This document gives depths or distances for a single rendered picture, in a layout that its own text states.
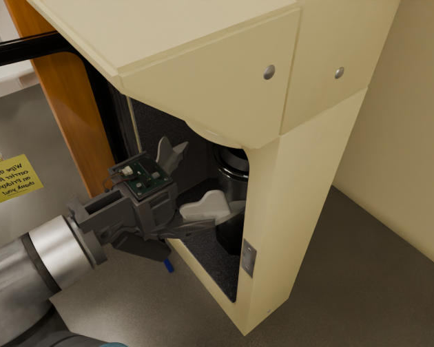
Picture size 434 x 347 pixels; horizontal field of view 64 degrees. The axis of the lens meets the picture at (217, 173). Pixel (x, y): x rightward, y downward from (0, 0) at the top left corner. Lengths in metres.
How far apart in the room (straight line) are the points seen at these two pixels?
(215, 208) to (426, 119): 0.44
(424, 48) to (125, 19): 0.56
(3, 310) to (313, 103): 0.34
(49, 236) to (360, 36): 0.34
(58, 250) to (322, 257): 0.53
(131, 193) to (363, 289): 0.51
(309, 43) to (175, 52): 0.10
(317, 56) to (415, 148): 0.53
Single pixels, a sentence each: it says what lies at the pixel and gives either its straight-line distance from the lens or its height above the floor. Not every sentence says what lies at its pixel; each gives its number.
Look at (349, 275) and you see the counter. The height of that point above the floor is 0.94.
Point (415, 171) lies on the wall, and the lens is 0.78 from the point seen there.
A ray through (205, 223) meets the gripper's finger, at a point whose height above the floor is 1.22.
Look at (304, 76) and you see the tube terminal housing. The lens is 0.25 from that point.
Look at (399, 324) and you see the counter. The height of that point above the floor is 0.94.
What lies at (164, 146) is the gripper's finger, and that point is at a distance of 0.49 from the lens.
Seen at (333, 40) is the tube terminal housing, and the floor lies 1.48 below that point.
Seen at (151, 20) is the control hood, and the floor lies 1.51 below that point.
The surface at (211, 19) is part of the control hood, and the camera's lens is 0.19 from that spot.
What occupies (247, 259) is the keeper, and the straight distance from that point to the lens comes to 0.44.
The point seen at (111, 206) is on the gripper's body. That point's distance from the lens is 0.39.
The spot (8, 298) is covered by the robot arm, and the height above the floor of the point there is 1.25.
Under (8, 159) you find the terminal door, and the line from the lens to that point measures 0.58.
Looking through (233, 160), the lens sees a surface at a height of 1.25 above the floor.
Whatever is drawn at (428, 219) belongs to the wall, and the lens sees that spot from 0.84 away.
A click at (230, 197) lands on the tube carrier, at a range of 0.52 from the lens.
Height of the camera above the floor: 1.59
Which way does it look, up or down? 48 degrees down
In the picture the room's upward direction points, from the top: straight up
